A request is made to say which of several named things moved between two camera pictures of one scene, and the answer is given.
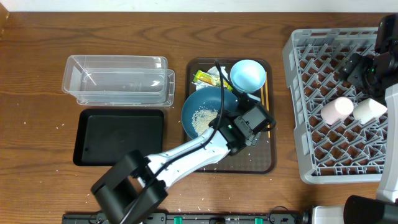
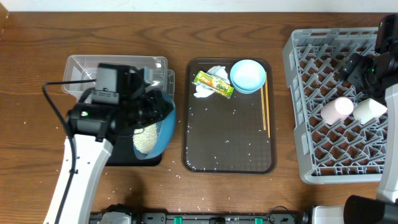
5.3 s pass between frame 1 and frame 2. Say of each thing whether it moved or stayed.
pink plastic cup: stayed
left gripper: moved
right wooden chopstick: stayed
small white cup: stayed
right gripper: stayed
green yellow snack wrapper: stayed
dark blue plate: moved
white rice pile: moved
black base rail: stayed
